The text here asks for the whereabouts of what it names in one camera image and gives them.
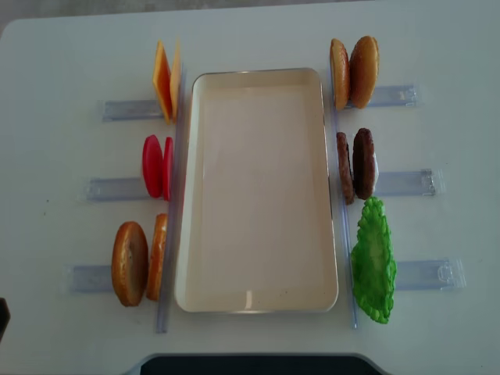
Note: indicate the sliced bread round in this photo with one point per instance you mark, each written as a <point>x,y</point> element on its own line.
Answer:
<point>130,264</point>
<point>157,255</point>

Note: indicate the red tomato slice inner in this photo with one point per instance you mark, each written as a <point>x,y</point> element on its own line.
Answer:
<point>167,166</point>

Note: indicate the red tomato slice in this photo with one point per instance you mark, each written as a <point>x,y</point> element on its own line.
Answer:
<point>152,159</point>
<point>167,166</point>

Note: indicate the brown meat patty inner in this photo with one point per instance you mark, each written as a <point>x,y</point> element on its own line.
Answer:
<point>344,168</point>

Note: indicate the red tomato slice outer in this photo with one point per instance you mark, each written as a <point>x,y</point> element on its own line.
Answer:
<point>152,159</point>

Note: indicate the dark meat patty outer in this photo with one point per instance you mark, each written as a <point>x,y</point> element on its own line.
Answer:
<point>364,164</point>

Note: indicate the orange cheese slice inner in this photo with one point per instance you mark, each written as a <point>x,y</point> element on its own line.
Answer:
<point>175,81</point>

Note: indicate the orange cheese slice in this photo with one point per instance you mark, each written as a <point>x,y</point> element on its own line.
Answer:
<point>175,81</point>
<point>161,82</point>

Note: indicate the orange cheese slice outer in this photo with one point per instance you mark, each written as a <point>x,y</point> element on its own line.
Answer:
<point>161,82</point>

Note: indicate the green lettuce leaf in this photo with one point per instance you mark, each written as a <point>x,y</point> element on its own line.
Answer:
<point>374,268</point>

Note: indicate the cream rectangular tray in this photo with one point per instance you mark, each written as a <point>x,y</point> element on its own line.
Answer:
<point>257,230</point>

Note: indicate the golden bun half inner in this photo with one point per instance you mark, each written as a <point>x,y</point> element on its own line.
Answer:
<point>340,73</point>

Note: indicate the golden bun half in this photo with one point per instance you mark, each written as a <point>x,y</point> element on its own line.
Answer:
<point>340,73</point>
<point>364,68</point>

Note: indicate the golden bun half outer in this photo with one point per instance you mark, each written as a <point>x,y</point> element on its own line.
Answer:
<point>364,68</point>

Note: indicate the black base at bottom edge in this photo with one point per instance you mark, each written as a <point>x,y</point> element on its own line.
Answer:
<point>257,364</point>

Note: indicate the clear long rail left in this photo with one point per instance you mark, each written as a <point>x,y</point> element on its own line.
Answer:
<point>175,204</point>

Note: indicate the clear long rail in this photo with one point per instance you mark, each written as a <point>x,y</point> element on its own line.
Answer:
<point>344,220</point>
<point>175,204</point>

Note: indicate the clear long rail right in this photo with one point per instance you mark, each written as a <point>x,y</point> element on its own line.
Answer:
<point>344,220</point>

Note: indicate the clear holder rail middle left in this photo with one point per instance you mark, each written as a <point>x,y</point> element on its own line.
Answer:
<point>114,190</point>

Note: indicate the clear holder rail middle right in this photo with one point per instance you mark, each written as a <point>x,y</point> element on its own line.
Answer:
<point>425,182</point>

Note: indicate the clear holder rail top right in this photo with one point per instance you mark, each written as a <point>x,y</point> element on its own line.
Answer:
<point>406,95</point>

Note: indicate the clear holder rail bottom left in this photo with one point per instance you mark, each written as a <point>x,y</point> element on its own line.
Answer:
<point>85,279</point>

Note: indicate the clear holder rail bottom right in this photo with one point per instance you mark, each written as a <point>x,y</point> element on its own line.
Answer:
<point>439,274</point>

